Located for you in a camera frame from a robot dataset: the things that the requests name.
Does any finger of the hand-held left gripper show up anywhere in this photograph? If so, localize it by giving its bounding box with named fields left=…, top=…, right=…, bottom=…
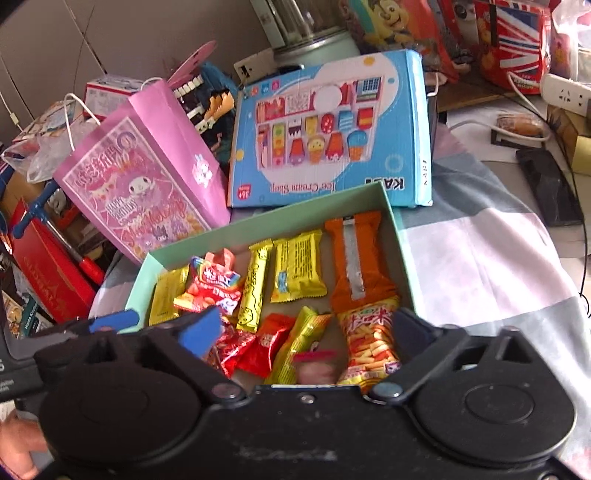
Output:
left=46, top=309, right=140, bottom=343

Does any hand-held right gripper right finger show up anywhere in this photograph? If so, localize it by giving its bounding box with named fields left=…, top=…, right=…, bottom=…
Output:
left=370, top=306, right=548, bottom=403

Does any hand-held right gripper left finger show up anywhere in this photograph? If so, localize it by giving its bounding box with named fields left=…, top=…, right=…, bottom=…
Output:
left=34, top=306, right=246, bottom=404

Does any red striped snack packet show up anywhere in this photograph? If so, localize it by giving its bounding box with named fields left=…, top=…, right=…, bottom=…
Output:
left=208, top=320, right=257, bottom=377

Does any orange fries snack bag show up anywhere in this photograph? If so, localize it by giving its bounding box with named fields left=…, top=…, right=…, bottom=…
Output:
left=335, top=295, right=402, bottom=393

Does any rainbow candy bag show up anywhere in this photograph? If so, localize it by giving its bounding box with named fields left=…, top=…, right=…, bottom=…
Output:
left=173, top=257, right=243, bottom=317

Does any long yellow snack bar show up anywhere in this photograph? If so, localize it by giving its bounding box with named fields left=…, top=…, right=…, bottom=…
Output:
left=235, top=239, right=274, bottom=332

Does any yellow green snack packet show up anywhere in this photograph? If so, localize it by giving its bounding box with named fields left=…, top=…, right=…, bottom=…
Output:
left=264, top=305, right=333, bottom=386

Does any pink candy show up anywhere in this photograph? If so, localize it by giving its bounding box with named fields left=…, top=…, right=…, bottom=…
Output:
left=293, top=351, right=342, bottom=385

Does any mint green cardboard box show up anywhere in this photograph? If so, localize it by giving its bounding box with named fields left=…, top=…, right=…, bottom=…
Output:
left=124, top=181, right=423, bottom=385

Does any person's left hand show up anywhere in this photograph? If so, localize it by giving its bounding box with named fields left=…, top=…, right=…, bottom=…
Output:
left=0, top=408, right=49, bottom=480

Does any small yellow wafer packet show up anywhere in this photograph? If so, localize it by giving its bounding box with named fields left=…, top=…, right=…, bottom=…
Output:
left=148, top=265, right=190, bottom=328

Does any dark green small box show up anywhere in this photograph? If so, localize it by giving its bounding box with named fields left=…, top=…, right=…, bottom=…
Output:
left=16, top=295, right=47, bottom=335

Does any salmon pink snack packet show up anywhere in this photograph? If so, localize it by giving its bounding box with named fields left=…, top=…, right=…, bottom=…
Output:
left=203, top=248, right=236, bottom=273

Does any red gift box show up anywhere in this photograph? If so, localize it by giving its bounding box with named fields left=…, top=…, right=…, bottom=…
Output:
left=9, top=198, right=98, bottom=324

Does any orange packet with silver stripe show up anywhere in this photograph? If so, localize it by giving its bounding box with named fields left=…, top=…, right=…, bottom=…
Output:
left=323, top=210, right=400, bottom=315

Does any yellow square snack packet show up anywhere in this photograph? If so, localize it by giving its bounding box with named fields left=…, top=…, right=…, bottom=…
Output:
left=270, top=229, right=328, bottom=304

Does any pink paper gift bag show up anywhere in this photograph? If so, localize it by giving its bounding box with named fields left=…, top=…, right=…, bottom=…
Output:
left=52, top=76, right=232, bottom=265

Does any blue red metal toy scooter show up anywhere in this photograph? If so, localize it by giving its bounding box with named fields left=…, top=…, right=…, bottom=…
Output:
left=10, top=180, right=106, bottom=286

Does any clear plastic bag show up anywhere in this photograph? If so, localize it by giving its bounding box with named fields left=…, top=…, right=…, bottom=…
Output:
left=0, top=131, right=70, bottom=184

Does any black smartphone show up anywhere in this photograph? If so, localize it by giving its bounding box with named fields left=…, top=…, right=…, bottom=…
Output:
left=516, top=148, right=583, bottom=227

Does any blue toy box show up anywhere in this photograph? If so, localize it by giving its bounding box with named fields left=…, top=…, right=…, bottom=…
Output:
left=227, top=48, right=435, bottom=209

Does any white small carton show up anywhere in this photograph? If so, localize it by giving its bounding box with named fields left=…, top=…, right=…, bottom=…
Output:
left=85, top=76, right=148, bottom=121

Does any bread snack packet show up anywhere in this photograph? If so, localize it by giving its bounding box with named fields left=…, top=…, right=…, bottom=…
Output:
left=496, top=112, right=544, bottom=138

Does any pink toy keyboard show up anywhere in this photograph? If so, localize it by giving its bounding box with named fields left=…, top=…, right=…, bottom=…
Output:
left=168, top=41, right=241, bottom=139

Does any gold box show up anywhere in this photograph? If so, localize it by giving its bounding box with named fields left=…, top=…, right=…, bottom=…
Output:
left=547, top=105, right=591, bottom=176

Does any white power adapter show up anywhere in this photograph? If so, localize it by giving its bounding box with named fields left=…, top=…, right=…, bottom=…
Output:
left=233, top=48, right=278, bottom=86

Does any white power strip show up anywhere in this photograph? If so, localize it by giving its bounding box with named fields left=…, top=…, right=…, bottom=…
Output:
left=540, top=73, right=591, bottom=116

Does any mint green blender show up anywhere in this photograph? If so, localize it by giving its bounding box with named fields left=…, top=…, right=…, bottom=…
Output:
left=252, top=0, right=361, bottom=70

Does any red flag print tin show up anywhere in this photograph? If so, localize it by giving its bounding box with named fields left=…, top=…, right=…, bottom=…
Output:
left=478, top=0, right=555, bottom=95

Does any yellow cartoon print bag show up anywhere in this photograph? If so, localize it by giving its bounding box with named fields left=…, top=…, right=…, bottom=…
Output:
left=339, top=0, right=458, bottom=84

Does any white cable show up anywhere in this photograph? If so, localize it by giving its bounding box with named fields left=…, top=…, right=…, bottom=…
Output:
left=445, top=71, right=552, bottom=144

